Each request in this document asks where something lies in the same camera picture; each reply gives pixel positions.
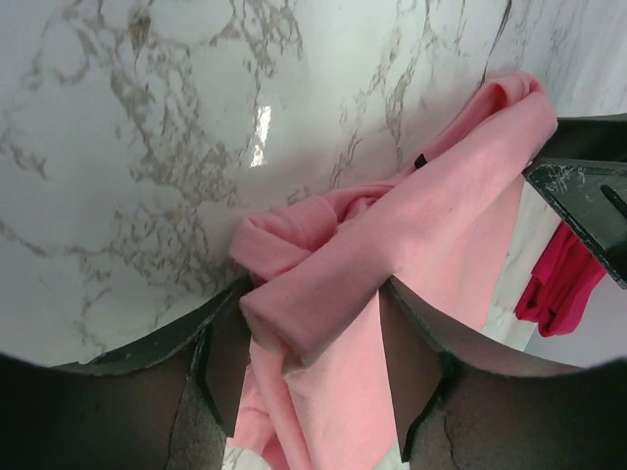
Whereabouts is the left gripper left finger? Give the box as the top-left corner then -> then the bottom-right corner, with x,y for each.
1,277 -> 251,469

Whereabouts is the red t-shirt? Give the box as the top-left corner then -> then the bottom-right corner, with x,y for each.
514,223 -> 606,337

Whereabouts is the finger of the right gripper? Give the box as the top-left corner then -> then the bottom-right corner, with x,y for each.
523,114 -> 626,288

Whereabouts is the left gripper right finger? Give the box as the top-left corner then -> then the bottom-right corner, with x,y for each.
379,282 -> 626,469

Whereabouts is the light pink t-shirt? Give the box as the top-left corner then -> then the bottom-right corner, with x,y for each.
229,71 -> 557,469

